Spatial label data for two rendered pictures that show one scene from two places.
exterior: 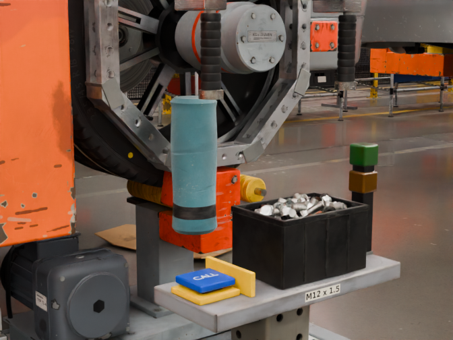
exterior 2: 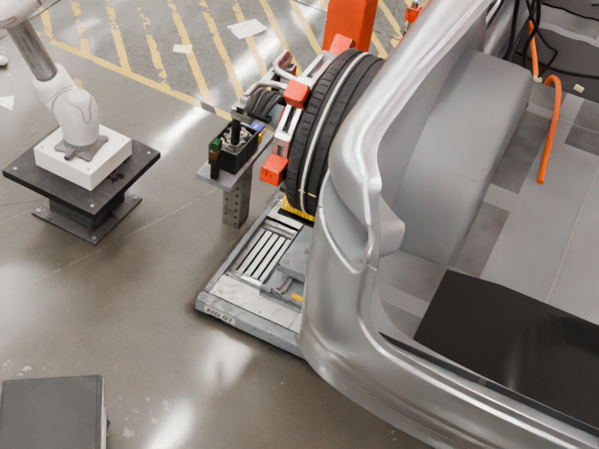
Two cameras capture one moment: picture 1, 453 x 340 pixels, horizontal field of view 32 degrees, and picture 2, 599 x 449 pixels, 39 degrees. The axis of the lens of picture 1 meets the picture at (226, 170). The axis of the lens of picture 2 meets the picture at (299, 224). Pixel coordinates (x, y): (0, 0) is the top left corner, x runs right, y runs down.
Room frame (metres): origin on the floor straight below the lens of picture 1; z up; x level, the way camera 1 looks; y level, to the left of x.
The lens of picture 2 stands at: (3.90, -1.33, 2.95)
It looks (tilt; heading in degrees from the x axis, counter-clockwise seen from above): 45 degrees down; 148
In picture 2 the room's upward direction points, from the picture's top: 9 degrees clockwise
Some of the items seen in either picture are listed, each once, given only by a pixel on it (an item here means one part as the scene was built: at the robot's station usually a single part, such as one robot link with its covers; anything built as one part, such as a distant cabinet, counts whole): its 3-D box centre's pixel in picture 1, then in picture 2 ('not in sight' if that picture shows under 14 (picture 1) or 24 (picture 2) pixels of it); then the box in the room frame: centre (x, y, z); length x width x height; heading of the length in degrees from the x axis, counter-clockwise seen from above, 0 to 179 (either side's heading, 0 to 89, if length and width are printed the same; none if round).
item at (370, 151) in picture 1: (363, 154); (216, 144); (1.43, -0.25, 0.64); 0.04 x 0.04 x 0.04; 38
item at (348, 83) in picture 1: (346, 50); (235, 130); (1.58, -0.24, 0.83); 0.04 x 0.04 x 0.16
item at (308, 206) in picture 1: (299, 233); (233, 146); (1.33, -0.13, 0.52); 0.20 x 0.14 x 0.13; 127
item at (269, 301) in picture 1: (283, 281); (236, 155); (1.31, -0.10, 0.44); 0.43 x 0.17 x 0.03; 128
